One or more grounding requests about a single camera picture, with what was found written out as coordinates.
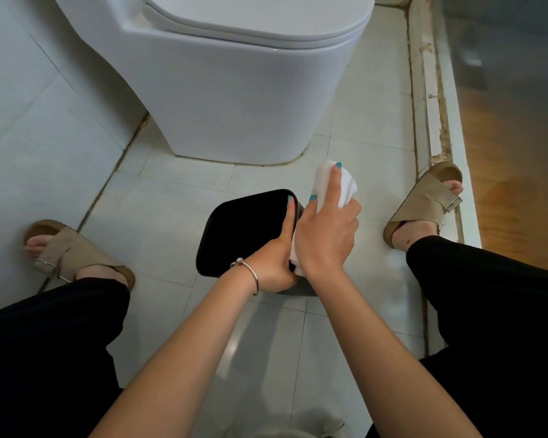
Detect person's left hand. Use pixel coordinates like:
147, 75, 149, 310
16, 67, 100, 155
245, 195, 301, 294

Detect person's right hand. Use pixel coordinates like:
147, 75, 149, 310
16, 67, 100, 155
293, 162, 362, 281

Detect black plastic waste bin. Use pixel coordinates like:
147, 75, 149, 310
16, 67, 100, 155
195, 189, 318, 297

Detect white cleaning cloth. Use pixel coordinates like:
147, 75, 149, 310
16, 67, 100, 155
289, 159, 359, 278

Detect person's left forearm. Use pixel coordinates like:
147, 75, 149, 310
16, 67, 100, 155
89, 266, 259, 438

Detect person's right forearm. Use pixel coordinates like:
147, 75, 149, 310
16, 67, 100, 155
308, 266, 483, 438

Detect person's right beige sandal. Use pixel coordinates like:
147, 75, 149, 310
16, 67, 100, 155
382, 161, 465, 254

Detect person's beige sandal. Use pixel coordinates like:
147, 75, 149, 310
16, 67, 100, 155
23, 219, 136, 291
382, 161, 465, 254

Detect person's black trousers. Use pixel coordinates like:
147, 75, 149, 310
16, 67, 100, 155
0, 235, 548, 438

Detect person's left beige sandal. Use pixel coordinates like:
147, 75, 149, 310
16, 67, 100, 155
23, 219, 136, 291

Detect white toilet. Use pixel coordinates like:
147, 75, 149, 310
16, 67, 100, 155
52, 0, 376, 167

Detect white door threshold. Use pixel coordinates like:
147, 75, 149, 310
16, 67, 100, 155
406, 0, 483, 356

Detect white toilet seat lid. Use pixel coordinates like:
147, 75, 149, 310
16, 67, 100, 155
140, 0, 376, 50

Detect silver bracelet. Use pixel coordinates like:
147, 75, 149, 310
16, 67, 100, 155
230, 257, 261, 296

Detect white curved plastic strap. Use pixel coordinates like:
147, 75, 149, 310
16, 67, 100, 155
248, 414, 348, 438

